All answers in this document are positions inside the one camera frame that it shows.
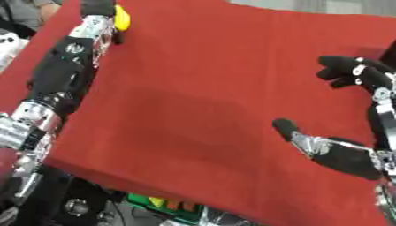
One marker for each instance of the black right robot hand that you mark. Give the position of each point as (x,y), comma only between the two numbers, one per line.
(345,156)

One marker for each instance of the person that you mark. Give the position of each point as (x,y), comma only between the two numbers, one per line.
(28,11)

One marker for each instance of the green box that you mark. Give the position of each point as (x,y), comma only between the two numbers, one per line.
(170,207)

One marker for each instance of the yellow toy banana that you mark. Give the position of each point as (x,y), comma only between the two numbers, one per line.
(122,19)

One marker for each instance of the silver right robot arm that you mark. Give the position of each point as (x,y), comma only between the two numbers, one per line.
(387,200)

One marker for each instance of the white soft toy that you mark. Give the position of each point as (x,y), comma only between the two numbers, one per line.
(9,47)

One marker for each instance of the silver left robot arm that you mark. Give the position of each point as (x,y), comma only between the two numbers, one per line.
(25,132)

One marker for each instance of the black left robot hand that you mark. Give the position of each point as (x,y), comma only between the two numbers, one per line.
(59,73)

